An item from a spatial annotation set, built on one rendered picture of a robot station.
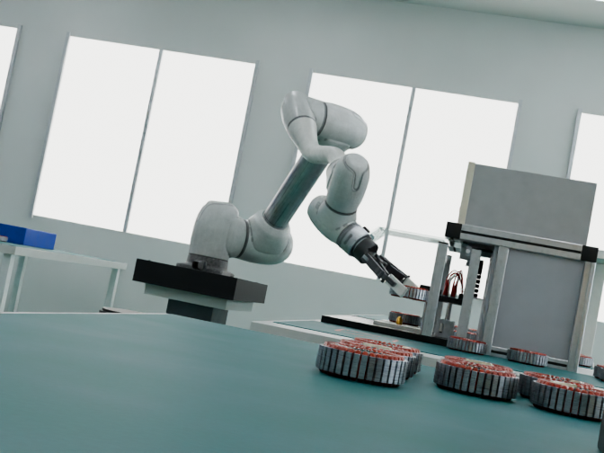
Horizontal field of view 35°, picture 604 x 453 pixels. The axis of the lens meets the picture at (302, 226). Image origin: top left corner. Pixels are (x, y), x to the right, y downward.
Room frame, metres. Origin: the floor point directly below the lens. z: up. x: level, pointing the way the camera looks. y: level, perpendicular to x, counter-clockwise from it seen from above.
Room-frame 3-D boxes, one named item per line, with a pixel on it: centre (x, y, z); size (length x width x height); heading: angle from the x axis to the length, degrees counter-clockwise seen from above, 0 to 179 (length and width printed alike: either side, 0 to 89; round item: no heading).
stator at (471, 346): (2.73, -0.52, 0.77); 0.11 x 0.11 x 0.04
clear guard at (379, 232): (3.00, -0.35, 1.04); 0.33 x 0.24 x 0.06; 79
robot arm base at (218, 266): (3.62, 0.33, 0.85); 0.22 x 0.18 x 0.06; 166
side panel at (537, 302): (2.81, -0.72, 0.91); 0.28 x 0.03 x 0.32; 79
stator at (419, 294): (2.75, -0.34, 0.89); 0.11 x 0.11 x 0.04
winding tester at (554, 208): (3.13, -0.70, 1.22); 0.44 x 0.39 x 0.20; 169
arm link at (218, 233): (3.65, 0.31, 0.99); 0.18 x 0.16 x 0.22; 117
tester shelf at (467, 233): (3.15, -0.70, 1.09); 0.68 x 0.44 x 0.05; 169
